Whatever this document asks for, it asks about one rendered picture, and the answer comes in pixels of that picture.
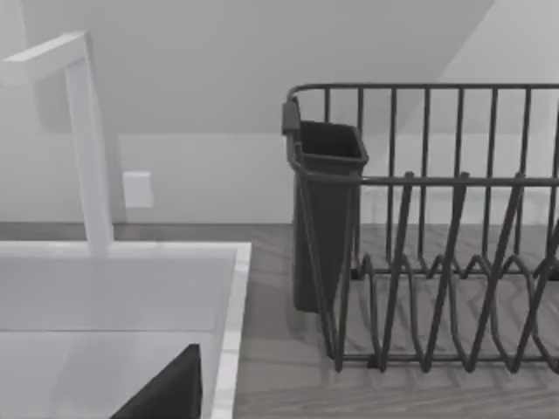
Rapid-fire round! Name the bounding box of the dark grey wire dish rack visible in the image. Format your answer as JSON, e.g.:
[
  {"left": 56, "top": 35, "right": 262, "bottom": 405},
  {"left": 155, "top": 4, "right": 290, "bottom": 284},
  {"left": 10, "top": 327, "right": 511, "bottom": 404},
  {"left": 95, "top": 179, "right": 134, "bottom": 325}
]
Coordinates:
[{"left": 281, "top": 82, "right": 559, "bottom": 374}]

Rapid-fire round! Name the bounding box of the tall white tap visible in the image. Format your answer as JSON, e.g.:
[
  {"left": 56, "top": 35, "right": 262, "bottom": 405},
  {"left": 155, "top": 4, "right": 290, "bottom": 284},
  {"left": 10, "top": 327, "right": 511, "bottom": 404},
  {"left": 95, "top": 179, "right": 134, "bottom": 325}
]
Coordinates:
[{"left": 0, "top": 29, "right": 117, "bottom": 258}]

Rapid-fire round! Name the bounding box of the dark grey cutlery holder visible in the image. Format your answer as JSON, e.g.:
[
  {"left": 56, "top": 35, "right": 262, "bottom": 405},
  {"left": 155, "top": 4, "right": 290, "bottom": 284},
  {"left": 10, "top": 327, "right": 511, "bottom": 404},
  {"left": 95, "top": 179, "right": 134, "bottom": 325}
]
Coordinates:
[{"left": 293, "top": 120, "right": 369, "bottom": 313}]

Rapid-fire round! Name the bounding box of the white wall socket plate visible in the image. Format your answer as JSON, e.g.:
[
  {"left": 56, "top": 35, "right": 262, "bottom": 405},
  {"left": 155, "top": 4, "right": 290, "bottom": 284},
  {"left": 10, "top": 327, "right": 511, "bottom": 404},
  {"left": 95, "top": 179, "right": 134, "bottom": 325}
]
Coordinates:
[{"left": 122, "top": 171, "right": 155, "bottom": 209}]

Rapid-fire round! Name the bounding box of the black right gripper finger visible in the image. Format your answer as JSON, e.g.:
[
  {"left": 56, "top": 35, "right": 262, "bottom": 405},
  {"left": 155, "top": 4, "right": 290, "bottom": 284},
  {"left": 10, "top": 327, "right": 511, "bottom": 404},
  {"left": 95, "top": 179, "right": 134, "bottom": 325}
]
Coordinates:
[{"left": 109, "top": 343, "right": 204, "bottom": 419}]

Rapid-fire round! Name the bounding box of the white sink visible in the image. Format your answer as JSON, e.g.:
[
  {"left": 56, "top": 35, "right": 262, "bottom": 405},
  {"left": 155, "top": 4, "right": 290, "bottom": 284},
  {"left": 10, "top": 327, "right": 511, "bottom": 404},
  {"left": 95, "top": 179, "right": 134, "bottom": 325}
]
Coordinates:
[{"left": 0, "top": 241, "right": 253, "bottom": 419}]

